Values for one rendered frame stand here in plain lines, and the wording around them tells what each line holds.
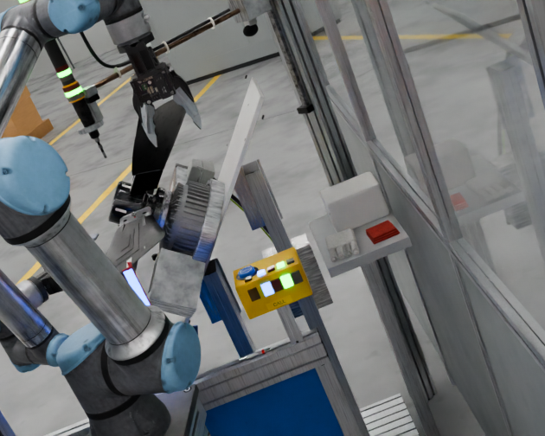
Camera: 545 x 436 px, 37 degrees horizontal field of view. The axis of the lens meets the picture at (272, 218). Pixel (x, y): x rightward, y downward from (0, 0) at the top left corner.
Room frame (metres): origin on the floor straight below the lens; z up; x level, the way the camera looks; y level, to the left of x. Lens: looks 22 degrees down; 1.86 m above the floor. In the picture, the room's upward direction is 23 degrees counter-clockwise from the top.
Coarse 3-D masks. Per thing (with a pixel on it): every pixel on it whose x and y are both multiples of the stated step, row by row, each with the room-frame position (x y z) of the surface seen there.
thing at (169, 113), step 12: (168, 108) 2.09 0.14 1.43; (180, 108) 2.14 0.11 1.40; (156, 120) 2.07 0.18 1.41; (168, 120) 2.12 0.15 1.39; (180, 120) 2.16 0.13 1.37; (144, 132) 2.05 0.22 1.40; (156, 132) 2.10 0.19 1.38; (168, 132) 2.14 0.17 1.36; (144, 144) 2.09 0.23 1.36; (168, 144) 2.16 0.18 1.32; (132, 156) 2.07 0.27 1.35; (144, 156) 2.12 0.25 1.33; (156, 156) 2.15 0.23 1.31; (168, 156) 2.18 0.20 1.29; (132, 168) 2.11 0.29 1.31; (144, 168) 2.14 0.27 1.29; (156, 168) 2.17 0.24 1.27
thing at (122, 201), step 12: (120, 192) 2.16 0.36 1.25; (144, 192) 2.18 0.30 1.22; (156, 192) 2.22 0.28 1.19; (120, 204) 2.14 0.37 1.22; (132, 204) 2.14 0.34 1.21; (144, 204) 2.16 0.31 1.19; (156, 204) 2.14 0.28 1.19; (108, 216) 2.21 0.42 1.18; (120, 216) 2.14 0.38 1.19; (156, 216) 2.12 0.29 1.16
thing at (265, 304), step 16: (272, 256) 1.77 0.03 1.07; (288, 256) 1.73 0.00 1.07; (256, 272) 1.72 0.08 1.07; (272, 272) 1.69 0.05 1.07; (288, 272) 1.68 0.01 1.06; (304, 272) 1.68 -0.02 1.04; (240, 288) 1.68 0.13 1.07; (272, 288) 1.68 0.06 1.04; (288, 288) 1.68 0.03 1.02; (304, 288) 1.68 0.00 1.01; (256, 304) 1.68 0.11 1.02; (272, 304) 1.68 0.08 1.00; (288, 304) 1.68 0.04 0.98
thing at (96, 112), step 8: (88, 88) 2.11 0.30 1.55; (96, 88) 2.12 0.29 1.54; (88, 96) 2.10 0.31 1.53; (96, 96) 2.11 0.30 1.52; (88, 104) 2.11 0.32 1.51; (96, 104) 2.11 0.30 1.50; (96, 112) 2.10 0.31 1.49; (96, 120) 2.11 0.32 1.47; (80, 128) 2.10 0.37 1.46; (88, 128) 2.07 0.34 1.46; (96, 128) 2.07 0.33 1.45
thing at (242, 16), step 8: (232, 0) 2.42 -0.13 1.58; (240, 0) 2.39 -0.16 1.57; (248, 0) 2.40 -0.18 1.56; (256, 0) 2.41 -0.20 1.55; (264, 0) 2.43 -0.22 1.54; (232, 8) 2.44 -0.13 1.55; (240, 8) 2.40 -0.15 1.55; (248, 8) 2.39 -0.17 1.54; (256, 8) 2.41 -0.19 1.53; (264, 8) 2.42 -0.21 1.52; (240, 16) 2.42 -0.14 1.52; (248, 16) 2.39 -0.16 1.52; (256, 16) 2.40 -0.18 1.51
